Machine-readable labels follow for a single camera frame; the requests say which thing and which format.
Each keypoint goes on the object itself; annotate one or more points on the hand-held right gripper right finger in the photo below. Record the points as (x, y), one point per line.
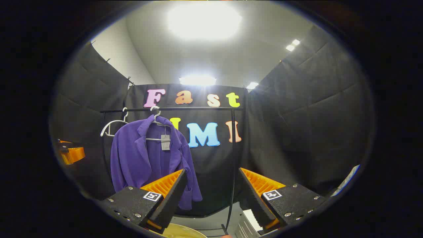
(252, 198)

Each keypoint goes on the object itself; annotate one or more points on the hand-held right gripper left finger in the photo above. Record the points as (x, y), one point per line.
(172, 201)

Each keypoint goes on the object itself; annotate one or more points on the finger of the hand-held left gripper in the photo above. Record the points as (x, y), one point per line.
(74, 155)

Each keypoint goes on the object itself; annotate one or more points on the cream laundry hamper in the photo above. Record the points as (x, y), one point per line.
(185, 231)

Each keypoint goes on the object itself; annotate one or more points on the purple ribbed jacket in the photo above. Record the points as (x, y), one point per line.
(132, 158)

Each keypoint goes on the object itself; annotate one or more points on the white plastic clothes hanger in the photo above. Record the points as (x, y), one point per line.
(153, 139)
(112, 123)

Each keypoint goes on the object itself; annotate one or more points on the black metal clothes rack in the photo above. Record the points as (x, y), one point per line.
(198, 108)

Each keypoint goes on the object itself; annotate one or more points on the white plastic drawer cabinet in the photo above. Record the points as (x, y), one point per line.
(252, 219)

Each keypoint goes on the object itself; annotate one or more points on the white paper garment tag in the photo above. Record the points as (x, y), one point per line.
(165, 142)

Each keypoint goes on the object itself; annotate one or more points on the black backdrop cloth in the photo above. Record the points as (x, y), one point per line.
(297, 132)

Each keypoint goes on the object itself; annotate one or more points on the small ceiling light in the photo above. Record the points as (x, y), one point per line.
(290, 48)
(296, 42)

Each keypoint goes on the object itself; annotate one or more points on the large ceiling light panel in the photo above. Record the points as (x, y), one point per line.
(205, 21)

